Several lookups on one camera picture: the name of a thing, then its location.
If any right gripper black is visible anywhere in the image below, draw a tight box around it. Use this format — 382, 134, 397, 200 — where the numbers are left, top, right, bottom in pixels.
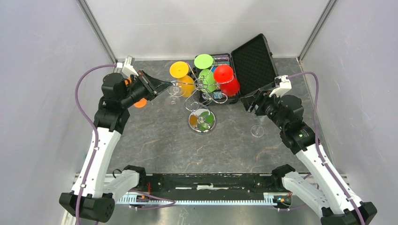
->
240, 88, 287, 130

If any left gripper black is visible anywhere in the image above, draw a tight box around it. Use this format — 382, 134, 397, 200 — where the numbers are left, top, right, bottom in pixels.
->
121, 69, 173, 108

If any orange plastic wine glass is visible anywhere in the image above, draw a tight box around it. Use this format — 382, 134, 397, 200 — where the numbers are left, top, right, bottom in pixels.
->
124, 78, 147, 108

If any clear wine glass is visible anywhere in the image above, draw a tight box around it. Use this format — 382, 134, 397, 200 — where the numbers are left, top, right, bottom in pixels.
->
165, 81, 185, 106
251, 117, 265, 138

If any clear wine glass front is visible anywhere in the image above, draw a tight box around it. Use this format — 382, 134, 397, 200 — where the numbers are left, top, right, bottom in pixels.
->
251, 117, 265, 138

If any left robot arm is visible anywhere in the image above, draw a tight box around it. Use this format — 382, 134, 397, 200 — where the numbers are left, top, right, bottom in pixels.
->
59, 70, 173, 224

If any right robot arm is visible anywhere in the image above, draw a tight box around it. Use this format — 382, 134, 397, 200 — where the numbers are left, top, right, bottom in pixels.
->
241, 90, 377, 225

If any red plastic wine glass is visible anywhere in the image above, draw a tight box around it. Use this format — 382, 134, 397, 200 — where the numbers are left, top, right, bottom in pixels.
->
220, 77, 240, 96
214, 65, 233, 83

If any yellow plastic wine glass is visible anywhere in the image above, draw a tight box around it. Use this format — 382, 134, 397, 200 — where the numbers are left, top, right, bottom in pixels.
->
169, 61, 195, 98

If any green plastic wine glass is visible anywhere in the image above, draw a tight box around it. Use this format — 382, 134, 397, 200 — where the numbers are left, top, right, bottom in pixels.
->
194, 54, 216, 93

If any chrome wine glass rack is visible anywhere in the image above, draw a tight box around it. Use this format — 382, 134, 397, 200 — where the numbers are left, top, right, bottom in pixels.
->
184, 65, 237, 135

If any black open tool case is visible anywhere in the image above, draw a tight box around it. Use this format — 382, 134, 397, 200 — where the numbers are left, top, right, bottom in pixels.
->
193, 34, 278, 107

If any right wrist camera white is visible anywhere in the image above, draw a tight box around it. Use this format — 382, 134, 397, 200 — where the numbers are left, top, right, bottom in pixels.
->
269, 75, 292, 97

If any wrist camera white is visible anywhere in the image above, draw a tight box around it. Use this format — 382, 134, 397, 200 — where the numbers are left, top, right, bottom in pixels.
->
269, 75, 292, 97
116, 56, 138, 77

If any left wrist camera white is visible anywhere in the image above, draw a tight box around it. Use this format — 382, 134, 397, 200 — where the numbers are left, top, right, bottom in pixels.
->
116, 56, 138, 77

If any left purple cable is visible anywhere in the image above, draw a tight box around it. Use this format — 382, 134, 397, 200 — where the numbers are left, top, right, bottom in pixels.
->
74, 64, 125, 225

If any purple cable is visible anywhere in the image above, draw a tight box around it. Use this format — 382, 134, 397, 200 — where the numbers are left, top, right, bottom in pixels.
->
286, 71, 366, 225
74, 64, 125, 225

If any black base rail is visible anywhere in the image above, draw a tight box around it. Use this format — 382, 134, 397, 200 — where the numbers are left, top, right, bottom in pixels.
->
96, 172, 349, 209

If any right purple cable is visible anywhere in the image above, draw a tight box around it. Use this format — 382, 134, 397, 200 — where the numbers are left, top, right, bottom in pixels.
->
286, 71, 366, 225

